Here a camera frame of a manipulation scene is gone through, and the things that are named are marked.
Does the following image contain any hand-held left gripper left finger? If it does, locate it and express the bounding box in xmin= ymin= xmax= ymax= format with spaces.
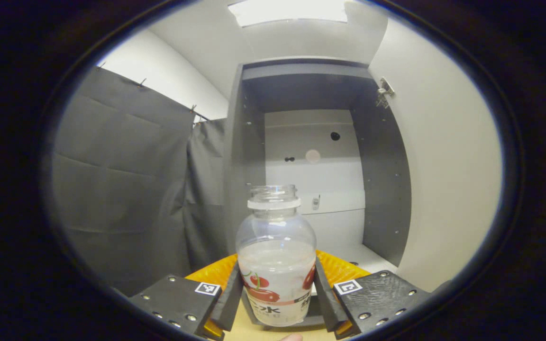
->
xmin=127 ymin=255 xmax=244 ymax=341

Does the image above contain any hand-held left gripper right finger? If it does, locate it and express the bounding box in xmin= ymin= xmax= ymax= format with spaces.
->
xmin=312 ymin=250 xmax=433 ymax=341

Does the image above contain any clear bottle with red label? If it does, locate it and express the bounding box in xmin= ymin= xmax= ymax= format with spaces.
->
xmin=235 ymin=185 xmax=318 ymax=327

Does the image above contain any dark grey cabinet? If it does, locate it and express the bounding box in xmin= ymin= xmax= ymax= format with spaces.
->
xmin=223 ymin=57 xmax=412 ymax=327

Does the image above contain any metal door hinge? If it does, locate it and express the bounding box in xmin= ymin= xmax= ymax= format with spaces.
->
xmin=376 ymin=77 xmax=396 ymax=109

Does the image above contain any black backdrop cloth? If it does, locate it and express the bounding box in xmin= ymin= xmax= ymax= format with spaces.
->
xmin=45 ymin=65 xmax=236 ymax=296

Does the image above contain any ceiling light panel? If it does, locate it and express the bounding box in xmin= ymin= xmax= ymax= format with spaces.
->
xmin=228 ymin=0 xmax=349 ymax=27

